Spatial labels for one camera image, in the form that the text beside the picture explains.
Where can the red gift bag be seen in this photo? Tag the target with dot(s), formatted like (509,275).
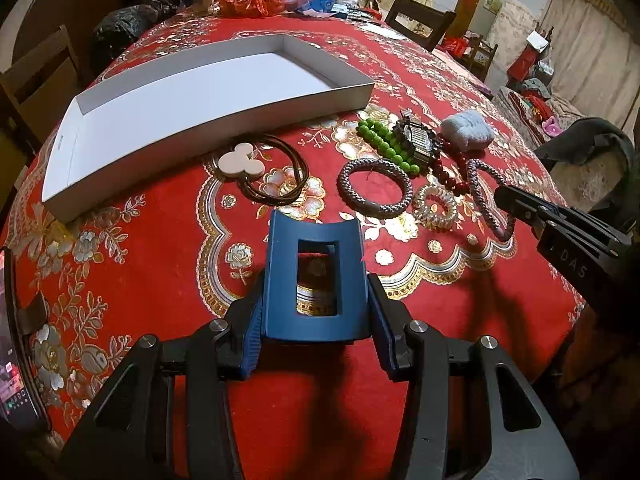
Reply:
(455,46)

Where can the red floral tablecloth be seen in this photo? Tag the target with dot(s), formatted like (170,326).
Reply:
(150,270)

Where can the black smartphone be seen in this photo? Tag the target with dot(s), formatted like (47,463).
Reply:
(15,360)

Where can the beige curtain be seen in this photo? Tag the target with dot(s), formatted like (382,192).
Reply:
(590,35)

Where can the metal wrist watch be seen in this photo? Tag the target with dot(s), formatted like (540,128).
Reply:
(417,137)

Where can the grey fluffy scrunchie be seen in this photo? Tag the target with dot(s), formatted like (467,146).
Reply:
(467,130)

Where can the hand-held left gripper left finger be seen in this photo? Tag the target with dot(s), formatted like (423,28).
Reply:
(250,345)

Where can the white cardboard box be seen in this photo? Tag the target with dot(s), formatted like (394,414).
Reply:
(200,95)

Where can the blue hair claw clip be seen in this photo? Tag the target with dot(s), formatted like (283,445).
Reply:
(285,280)

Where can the red cloth bag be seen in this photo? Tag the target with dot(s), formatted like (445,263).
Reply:
(522,62)

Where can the white paper sheet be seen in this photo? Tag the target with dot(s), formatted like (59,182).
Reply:
(387,31)

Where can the dark wooden chair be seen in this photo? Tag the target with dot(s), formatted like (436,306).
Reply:
(425,10)

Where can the brown wooden chair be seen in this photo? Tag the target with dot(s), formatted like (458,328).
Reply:
(492,60)

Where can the light wooden chair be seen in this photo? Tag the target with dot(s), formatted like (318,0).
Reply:
(40,75)

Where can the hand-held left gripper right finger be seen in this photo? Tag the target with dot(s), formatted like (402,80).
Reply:
(387,330)

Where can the black plastic bag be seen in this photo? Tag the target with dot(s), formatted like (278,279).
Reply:
(125,25)

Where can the floral covered sofa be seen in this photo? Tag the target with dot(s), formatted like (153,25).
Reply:
(565,110)

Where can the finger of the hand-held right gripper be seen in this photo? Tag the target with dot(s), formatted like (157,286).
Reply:
(520,202)

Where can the blue plastic packaging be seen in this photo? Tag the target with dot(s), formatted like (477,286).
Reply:
(312,2)

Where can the grey jacket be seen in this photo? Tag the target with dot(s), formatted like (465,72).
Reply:
(590,135)

